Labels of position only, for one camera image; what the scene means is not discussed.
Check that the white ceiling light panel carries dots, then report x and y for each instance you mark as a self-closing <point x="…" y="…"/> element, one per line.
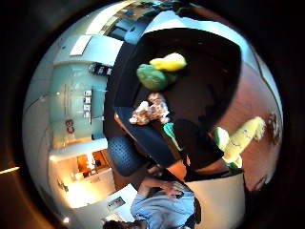
<point x="80" y="45"/>

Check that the dark brown fuzzy toy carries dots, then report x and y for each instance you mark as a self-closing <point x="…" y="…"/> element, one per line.
<point x="273" y="127"/>

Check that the brown spotted soft toy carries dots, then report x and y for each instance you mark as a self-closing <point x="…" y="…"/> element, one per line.
<point x="152" y="110"/>

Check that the blue patterned chair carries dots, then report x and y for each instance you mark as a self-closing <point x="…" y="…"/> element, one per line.
<point x="124" y="156"/>

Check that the white board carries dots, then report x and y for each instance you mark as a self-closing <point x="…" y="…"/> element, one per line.
<point x="219" y="200"/>

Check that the yellow corn soft toy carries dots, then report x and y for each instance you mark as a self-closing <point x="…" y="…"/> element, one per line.
<point x="242" y="140"/>

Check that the the person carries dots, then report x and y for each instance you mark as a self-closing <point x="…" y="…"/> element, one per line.
<point x="162" y="208"/>

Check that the green soft toy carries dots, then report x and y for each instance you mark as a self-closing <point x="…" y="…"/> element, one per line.
<point x="153" y="77"/>

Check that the red wall sign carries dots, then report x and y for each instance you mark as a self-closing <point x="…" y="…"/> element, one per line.
<point x="70" y="126"/>

